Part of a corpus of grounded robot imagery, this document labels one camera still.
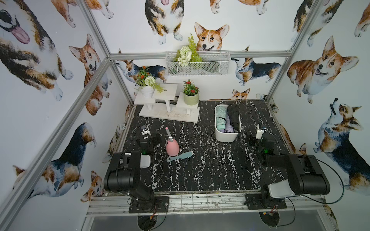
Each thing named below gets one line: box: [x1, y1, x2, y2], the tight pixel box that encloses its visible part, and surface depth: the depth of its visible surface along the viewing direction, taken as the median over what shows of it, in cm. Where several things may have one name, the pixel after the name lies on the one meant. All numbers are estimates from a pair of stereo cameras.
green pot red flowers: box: [183, 78, 200, 106], surface depth 93 cm
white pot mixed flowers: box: [134, 65, 165, 99], surface depth 96 cm
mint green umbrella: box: [215, 105, 228, 131], surface depth 97 cm
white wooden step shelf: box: [133, 83, 200, 123], surface depth 112 cm
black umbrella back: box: [226, 104, 242, 131], surface depth 96 cm
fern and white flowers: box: [173, 33, 203, 67], surface depth 82 cm
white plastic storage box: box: [214, 103, 243, 143], surface depth 94 cm
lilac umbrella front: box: [221, 115, 236, 133], surface depth 95 cm
